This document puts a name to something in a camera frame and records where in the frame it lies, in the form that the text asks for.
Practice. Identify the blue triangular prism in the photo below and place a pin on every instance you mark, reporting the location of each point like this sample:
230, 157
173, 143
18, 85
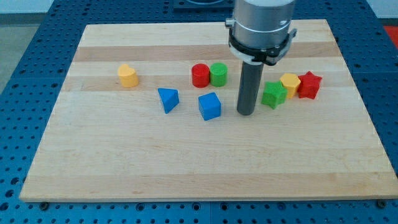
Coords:
169, 98

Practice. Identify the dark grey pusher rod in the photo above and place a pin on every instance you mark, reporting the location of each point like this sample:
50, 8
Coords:
248, 88

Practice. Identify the green star block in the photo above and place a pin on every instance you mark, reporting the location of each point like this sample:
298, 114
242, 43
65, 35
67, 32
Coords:
274, 94

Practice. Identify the red cylinder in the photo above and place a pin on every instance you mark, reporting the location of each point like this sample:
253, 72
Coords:
200, 75

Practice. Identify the red star block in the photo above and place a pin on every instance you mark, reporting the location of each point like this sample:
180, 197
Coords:
309, 85

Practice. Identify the blue cube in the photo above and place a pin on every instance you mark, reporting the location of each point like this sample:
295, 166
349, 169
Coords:
209, 106

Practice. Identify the wooden board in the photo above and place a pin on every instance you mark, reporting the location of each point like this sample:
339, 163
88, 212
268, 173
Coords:
108, 143

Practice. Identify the green cylinder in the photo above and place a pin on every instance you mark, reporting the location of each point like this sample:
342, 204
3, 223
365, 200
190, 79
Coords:
218, 74

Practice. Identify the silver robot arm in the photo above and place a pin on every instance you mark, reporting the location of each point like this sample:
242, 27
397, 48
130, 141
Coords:
259, 30

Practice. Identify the yellow heart block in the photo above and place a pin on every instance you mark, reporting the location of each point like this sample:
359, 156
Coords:
127, 76

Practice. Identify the yellow hexagon block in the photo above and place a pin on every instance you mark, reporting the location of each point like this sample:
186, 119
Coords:
291, 83

